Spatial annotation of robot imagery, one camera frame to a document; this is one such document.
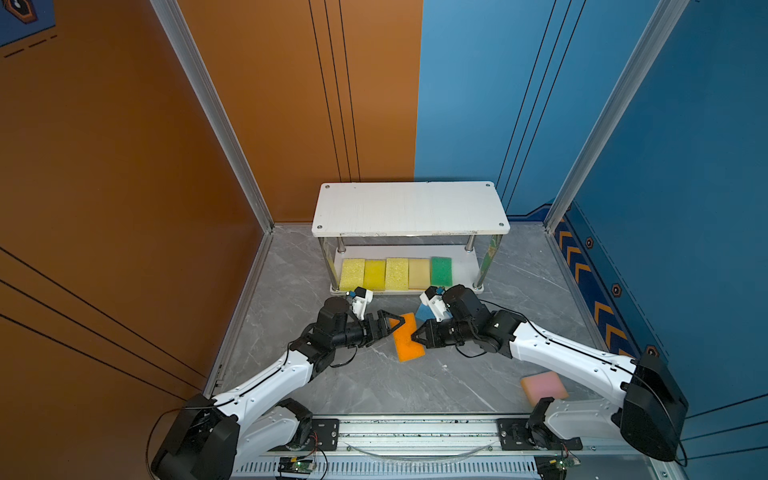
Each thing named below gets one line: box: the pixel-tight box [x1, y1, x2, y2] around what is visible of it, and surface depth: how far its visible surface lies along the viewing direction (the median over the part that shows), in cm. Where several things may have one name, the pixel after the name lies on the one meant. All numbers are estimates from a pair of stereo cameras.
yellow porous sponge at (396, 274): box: [385, 258, 409, 291], surface depth 98 cm
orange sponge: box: [388, 312, 426, 362], surface depth 76 cm
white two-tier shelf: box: [311, 181, 510, 295], surface depth 81 cm
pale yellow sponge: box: [408, 258, 431, 290], surface depth 98 cm
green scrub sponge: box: [431, 257, 453, 287], surface depth 98 cm
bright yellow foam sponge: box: [363, 259, 386, 291], surface depth 98 cm
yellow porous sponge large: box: [340, 258, 365, 291], surface depth 98 cm
